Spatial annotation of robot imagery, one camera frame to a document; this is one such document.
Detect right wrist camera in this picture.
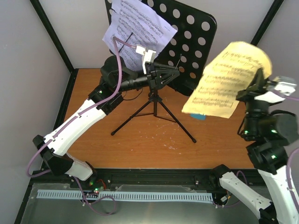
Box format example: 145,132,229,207
254,77,299,104

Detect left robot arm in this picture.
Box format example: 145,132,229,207
33,56,180,188

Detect light blue slotted cable duct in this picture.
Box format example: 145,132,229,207
36,189,213,203

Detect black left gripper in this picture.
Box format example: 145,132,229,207
116,62,180,93

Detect black music stand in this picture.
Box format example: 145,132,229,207
104,0,218,143

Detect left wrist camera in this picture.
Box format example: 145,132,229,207
135,44,156,74

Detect black cage frame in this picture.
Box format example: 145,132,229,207
14,0,295,224

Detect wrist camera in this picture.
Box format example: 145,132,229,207
135,44,156,74
254,77,299,104

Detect yellow sheet music page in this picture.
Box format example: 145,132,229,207
182,41,272,119

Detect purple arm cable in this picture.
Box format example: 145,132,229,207
273,90,299,192
26,36,140,177

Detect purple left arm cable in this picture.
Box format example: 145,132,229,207
26,36,140,177

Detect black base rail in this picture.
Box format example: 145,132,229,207
95,168,217,192

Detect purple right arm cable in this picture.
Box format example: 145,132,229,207
273,90,299,192

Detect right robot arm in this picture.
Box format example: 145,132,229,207
209,69,299,224

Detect blue metronome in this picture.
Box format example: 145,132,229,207
190,114,206,120

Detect white sheet music page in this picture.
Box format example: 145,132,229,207
103,0,177,57

